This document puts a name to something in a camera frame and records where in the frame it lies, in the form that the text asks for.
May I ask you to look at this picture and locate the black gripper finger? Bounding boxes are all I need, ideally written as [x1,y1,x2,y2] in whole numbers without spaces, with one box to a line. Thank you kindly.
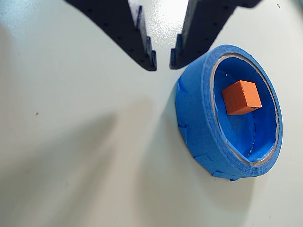
[169,0,263,70]
[64,0,158,72]

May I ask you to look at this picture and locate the small orange cube block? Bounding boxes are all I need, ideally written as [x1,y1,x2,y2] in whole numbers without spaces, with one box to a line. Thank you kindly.
[221,80,263,116]

